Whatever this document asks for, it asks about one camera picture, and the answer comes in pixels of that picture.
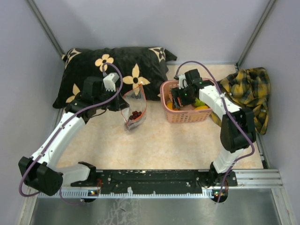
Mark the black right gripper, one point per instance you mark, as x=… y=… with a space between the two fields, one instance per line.
x=176 y=93

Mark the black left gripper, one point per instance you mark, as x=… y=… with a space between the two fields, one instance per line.
x=117 y=104

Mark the yellow mango toy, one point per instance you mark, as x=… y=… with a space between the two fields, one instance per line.
x=203 y=107

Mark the clear zip top bag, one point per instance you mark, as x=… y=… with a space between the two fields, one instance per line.
x=136 y=100

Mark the dark red grape bunch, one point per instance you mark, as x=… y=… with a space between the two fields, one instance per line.
x=135 y=115

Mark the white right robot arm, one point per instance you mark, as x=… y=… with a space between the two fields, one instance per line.
x=237 y=123

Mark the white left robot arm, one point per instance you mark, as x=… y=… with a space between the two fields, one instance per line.
x=40 y=171

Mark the green custard apple toy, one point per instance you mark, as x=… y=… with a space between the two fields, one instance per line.
x=198 y=103

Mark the orange fruit toy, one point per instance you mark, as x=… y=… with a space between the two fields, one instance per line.
x=171 y=107

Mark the pink plastic basket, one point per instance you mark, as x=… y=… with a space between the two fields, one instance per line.
x=187 y=114

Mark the black floral pillow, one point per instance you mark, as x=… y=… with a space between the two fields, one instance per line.
x=138 y=65

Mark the yellow plaid shirt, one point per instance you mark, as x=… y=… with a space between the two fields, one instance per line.
x=250 y=88

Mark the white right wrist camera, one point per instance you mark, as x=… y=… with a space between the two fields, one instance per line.
x=182 y=82

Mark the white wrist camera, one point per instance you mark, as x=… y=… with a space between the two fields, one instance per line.
x=182 y=82
x=110 y=82

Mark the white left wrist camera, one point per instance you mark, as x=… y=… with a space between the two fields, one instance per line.
x=110 y=82

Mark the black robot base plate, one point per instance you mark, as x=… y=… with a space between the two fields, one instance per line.
x=152 y=181

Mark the aluminium frame rail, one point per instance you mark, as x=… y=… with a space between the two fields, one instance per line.
x=236 y=179

